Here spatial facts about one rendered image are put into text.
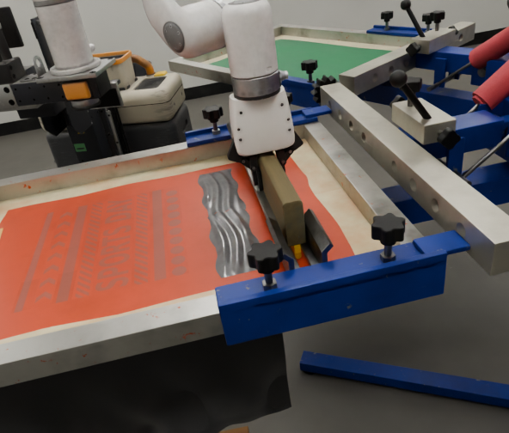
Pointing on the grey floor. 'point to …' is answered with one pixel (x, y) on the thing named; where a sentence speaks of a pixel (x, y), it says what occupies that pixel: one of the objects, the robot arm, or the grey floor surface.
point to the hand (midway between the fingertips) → (268, 175)
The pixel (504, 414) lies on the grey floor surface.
